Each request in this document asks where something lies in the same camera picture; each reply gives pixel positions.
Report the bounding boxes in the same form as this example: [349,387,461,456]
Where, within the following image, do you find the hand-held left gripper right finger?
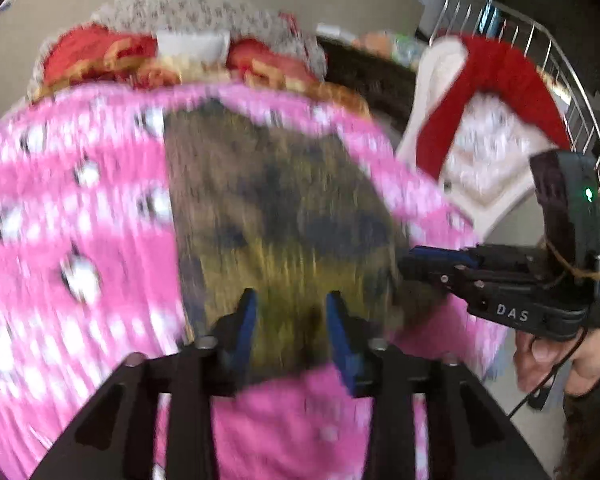
[325,290,551,480]

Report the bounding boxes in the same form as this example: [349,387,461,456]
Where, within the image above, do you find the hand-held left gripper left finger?
[30,287,258,480]

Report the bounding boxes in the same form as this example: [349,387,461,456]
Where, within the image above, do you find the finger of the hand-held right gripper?
[399,256,463,288]
[411,245,482,268]

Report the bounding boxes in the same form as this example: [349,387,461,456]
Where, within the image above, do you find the dark floral patterned garment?
[162,100,446,386]

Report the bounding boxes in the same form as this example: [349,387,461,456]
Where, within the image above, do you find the person's right forearm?
[555,345,600,480]

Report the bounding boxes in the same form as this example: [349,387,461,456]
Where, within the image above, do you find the person's right hand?
[512,329,600,397]

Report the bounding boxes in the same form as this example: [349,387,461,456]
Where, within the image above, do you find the white cloth with red trim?
[395,40,548,241]

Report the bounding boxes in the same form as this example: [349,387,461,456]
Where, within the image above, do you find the dark carved wooden headboard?
[315,35,421,136]

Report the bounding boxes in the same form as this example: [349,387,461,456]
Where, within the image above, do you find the pink penguin print bedsheet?
[0,80,506,480]

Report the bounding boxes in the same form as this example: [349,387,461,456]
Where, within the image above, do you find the colourful plastic bags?
[320,22,427,68]

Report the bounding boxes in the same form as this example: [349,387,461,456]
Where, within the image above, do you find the red and cream satin blanket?
[27,25,371,116]

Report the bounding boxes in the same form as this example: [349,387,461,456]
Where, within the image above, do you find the metal wire rack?
[430,0,600,281]

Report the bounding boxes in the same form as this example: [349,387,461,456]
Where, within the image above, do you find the black cable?
[507,327,588,418]

